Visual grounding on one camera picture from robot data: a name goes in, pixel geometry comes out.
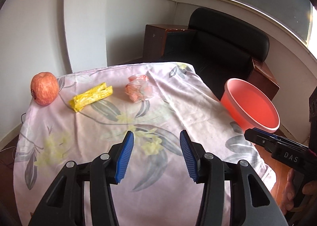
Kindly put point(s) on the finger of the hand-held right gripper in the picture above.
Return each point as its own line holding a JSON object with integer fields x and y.
{"x": 260, "y": 139}

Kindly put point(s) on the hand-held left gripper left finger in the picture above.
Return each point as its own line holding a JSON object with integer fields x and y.
{"x": 125, "y": 156}

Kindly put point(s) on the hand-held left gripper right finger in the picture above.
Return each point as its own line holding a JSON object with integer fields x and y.
{"x": 188, "y": 156}

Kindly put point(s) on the pink plastic bucket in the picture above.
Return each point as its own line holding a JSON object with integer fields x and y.
{"x": 250, "y": 107}

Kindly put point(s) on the person's right hand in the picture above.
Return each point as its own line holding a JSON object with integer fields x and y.
{"x": 287, "y": 191}

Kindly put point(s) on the floral pink tablecloth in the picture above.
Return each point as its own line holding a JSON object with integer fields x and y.
{"x": 99, "y": 126}

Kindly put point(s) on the brown wooden side table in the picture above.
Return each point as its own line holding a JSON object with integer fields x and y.
{"x": 153, "y": 42}
{"x": 265, "y": 77}

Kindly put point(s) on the pink and white plastic bag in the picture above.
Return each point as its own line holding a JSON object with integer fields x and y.
{"x": 137, "y": 89}

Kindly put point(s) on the crumpled yellow wrapper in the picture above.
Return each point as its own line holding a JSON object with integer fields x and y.
{"x": 91, "y": 96}

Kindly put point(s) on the black leather armchair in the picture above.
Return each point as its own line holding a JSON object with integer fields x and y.
{"x": 218, "y": 50}

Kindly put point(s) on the red apple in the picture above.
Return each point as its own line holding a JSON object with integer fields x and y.
{"x": 44, "y": 88}

